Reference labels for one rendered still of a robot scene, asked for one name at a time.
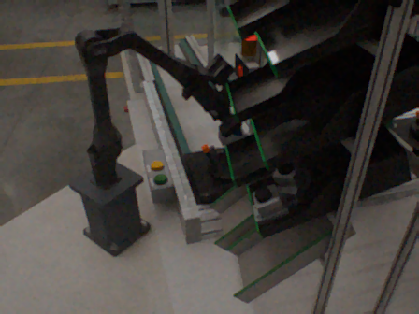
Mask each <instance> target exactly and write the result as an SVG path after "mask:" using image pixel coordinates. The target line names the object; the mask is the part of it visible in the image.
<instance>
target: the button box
mask: <svg viewBox="0 0 419 314"><path fill-rule="evenodd" d="M142 156H143V161H144V165H145V172H146V175H147V178H148V182H149V187H150V190H151V193H152V201H153V203H154V204H158V203H162V202H165V201H173V200H175V186H174V183H173V180H172V178H171V175H170V172H169V169H168V164H167V162H166V156H165V154H164V152H163V149H153V150H144V151H142ZM154 161H160V162H162V163H163V169H160V170H153V169H152V163H153V162H154ZM160 174H163V175H166V176H167V181H166V183H163V184H157V183H155V182H154V177H155V176H156V175H160Z"/></svg>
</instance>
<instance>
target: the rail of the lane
mask: <svg viewBox="0 0 419 314"><path fill-rule="evenodd" d="M143 92H144V96H145V102H146V108H147V109H148V112H149V117H150V120H151V122H152V129H153V131H154V136H155V138H156V141H157V146H158V149H163V152H164V154H165V156H166V162H167V164H168V169H169V172H170V175H171V178H172V180H173V183H174V186H175V200H174V201H175V207H176V209H177V211H178V216H179V219H180V222H181V228H182V231H183V235H184V238H185V240H186V244H190V243H194V242H200V241H201V216H200V213H199V211H198V207H197V205H196V203H195V198H194V196H193V194H192V190H191V187H193V182H192V179H191V177H190V175H189V171H186V172H184V169H183V165H182V163H181V157H180V156H179V154H178V150H177V148H176V146H175V141H174V139H173V137H172V135H171V131H170V129H169V128H168V123H167V121H166V116H165V113H164V111H163V108H162V105H161V104H160V99H159V97H158V95H157V91H156V90H155V88H154V83H153V81H152V80H149V82H147V81H143ZM185 173H186V174H185Z"/></svg>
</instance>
